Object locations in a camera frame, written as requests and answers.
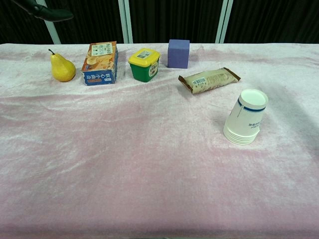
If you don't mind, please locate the orange blue cookie box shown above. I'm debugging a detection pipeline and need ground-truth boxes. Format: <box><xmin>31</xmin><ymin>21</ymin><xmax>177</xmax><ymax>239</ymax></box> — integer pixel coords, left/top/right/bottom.
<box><xmin>81</xmin><ymin>41</ymin><xmax>119</xmax><ymax>86</ymax></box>

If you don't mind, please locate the green tub yellow lid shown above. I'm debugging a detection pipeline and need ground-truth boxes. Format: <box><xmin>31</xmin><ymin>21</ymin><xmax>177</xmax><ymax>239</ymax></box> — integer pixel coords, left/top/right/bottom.
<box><xmin>128</xmin><ymin>48</ymin><xmax>161</xmax><ymax>83</ymax></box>

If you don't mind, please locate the black partition panel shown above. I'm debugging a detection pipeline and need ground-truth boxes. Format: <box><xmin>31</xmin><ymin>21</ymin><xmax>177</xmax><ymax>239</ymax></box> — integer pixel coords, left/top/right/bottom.
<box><xmin>44</xmin><ymin>0</ymin><xmax>125</xmax><ymax>44</ymax></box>
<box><xmin>0</xmin><ymin>0</ymin><xmax>54</xmax><ymax>45</ymax></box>
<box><xmin>224</xmin><ymin>0</ymin><xmax>319</xmax><ymax>44</ymax></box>
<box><xmin>128</xmin><ymin>0</ymin><xmax>223</xmax><ymax>43</ymax></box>

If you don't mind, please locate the light partition frame post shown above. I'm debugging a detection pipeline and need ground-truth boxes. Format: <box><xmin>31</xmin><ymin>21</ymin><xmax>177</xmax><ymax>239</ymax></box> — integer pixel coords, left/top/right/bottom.
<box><xmin>118</xmin><ymin>0</ymin><xmax>134</xmax><ymax>44</ymax></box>
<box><xmin>215</xmin><ymin>0</ymin><xmax>234</xmax><ymax>44</ymax></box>
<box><xmin>35</xmin><ymin>0</ymin><xmax>61</xmax><ymax>45</ymax></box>

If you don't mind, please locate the pink velvet tablecloth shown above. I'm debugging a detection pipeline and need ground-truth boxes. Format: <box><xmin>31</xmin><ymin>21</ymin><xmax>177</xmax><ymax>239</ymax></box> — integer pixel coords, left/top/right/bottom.
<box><xmin>0</xmin><ymin>42</ymin><xmax>319</xmax><ymax>239</ymax></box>

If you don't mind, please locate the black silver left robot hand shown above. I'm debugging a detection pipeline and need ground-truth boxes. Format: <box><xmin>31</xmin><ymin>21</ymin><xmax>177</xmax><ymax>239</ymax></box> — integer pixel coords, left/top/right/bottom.
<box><xmin>11</xmin><ymin>0</ymin><xmax>74</xmax><ymax>22</ymax></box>

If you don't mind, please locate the brown beige snack bar wrapper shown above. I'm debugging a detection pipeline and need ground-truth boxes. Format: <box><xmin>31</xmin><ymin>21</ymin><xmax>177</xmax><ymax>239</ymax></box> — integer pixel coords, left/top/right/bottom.
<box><xmin>178</xmin><ymin>67</ymin><xmax>242</xmax><ymax>95</ymax></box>

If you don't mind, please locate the purple foam cube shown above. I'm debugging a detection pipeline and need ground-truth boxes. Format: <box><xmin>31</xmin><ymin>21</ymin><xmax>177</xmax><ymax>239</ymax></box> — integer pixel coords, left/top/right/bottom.
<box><xmin>167</xmin><ymin>39</ymin><xmax>191</xmax><ymax>69</ymax></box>

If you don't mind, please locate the yellow pear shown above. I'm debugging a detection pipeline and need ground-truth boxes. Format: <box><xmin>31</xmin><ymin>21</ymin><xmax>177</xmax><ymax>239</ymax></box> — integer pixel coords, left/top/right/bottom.
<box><xmin>48</xmin><ymin>48</ymin><xmax>77</xmax><ymax>82</ymax></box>

